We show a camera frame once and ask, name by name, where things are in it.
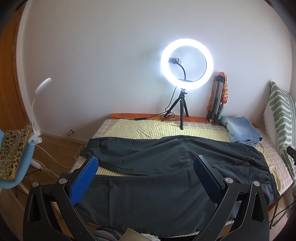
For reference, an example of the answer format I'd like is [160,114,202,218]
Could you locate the orange patterned cloth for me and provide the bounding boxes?
[212,74,228,122]

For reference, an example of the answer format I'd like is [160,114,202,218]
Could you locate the blue chair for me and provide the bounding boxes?
[1,125,43,189]

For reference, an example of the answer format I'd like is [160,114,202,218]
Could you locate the black pants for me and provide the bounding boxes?
[60,135,280,239]

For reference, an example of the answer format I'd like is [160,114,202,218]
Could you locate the black phone holder gooseneck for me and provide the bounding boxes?
[168,57,193,82]

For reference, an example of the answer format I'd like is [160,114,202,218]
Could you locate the black ring light cable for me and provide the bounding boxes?
[109,86,179,122]

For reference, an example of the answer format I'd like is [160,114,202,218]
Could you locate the folded silver tripod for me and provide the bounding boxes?
[205,72,225,123]

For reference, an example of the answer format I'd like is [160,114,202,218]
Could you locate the white clip lamp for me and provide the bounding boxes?
[28,77,52,145]

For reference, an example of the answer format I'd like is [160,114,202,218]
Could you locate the black mini tripod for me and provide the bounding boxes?
[163,89,189,130]

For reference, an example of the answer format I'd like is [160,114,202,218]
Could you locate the white ring light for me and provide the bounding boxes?
[160,39,214,90]

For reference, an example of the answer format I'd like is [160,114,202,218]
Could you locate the leopard print cushion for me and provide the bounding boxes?
[1,123,32,181]

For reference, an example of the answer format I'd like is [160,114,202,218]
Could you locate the folded blue jeans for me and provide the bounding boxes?
[219,116,262,146]

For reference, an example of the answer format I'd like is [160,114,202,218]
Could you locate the pink checked bedsheet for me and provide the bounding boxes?
[69,117,295,232]

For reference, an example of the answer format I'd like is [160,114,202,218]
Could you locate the yellow striped towel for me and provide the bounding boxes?
[93,119,292,194]

